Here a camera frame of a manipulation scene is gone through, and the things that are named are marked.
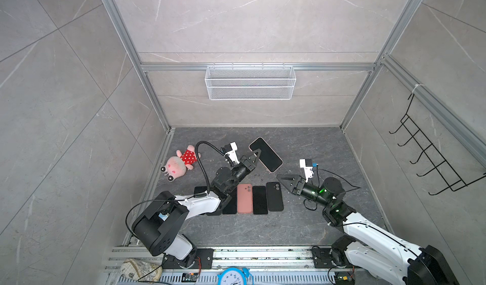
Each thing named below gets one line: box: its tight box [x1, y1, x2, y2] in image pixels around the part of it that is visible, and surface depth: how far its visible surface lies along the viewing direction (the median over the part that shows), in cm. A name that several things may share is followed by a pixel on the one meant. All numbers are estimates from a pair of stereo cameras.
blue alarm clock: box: [217, 267, 254, 285], surface depth 69 cm
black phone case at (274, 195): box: [265, 181, 284, 212], surface depth 91 cm
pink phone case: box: [236, 183, 254, 215], surface depth 92 cm
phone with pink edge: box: [248, 136, 284, 174], surface depth 76 cm
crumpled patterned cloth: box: [120, 258, 164, 284], surface depth 70 cm
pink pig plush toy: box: [160, 145, 202, 182], surface depth 97 cm
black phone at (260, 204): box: [252, 185, 268, 215], surface depth 91 cm
